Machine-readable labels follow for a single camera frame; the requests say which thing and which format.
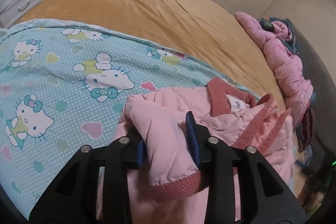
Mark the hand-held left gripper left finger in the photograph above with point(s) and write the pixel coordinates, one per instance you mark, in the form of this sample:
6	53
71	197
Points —
140	154

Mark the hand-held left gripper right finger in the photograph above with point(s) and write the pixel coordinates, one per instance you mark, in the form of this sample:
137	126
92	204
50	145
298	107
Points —
193	137

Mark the pink quilted jacket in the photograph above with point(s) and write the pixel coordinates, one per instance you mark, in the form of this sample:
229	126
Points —
162	134

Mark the dark striped cloth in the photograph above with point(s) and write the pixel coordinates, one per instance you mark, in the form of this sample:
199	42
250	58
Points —
305	129

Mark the dark grey headboard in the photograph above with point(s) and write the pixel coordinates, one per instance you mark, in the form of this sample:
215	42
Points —
320	82

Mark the pink puffer coat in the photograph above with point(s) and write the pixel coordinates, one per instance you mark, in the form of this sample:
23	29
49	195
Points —
288	74

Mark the blue cartoon cat blanket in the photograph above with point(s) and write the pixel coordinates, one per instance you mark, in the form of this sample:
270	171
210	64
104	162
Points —
65	82

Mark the tan bed cover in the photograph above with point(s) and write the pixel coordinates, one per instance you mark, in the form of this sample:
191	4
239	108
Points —
157	16

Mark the dark blue patterned cloth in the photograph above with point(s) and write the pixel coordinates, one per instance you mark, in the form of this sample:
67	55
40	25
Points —
287	27

